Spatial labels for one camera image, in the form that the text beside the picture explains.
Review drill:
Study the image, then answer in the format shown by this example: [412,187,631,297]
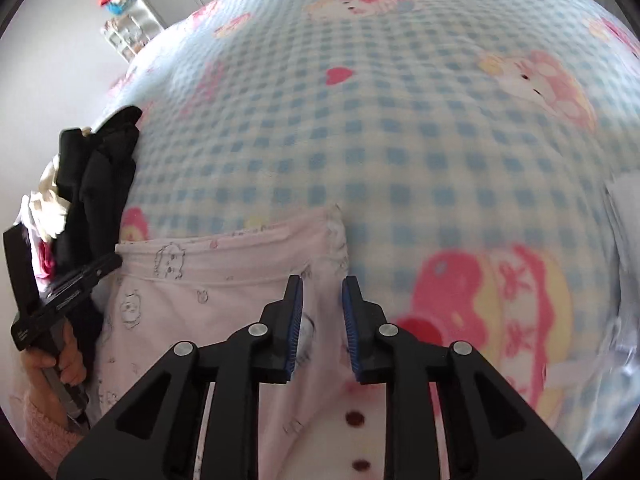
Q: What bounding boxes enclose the person's left forearm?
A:
[22,390,86,476]

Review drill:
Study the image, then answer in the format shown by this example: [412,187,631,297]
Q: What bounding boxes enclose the black garment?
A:
[54,105,143,281]

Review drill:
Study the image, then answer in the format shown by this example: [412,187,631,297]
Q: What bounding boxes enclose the checkered cartoon printed blanket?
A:
[87,0,640,471]

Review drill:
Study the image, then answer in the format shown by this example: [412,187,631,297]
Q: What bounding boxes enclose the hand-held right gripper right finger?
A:
[341,275,583,480]

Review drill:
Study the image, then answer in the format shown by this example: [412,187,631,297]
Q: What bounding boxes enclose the pink buttoned pajama top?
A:
[92,205,401,480]

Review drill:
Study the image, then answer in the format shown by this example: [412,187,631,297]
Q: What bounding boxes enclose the magenta garment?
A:
[32,242,58,281]

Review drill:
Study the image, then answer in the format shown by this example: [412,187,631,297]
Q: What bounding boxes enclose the folded grey cloth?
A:
[597,170,640,391]

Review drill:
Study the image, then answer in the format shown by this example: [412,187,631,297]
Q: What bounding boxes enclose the cream garment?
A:
[20,160,71,246]

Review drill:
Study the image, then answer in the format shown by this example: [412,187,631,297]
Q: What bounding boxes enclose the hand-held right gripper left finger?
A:
[56,275,305,480]

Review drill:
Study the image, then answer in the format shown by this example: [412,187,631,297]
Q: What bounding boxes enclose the white shelf rack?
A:
[100,12,156,63]

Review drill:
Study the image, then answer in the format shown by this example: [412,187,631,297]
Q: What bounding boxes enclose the person's left hand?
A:
[22,322,85,389]

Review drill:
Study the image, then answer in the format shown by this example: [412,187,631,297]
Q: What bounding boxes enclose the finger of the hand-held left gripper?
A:
[50,260,123,313]
[47,254,123,296]

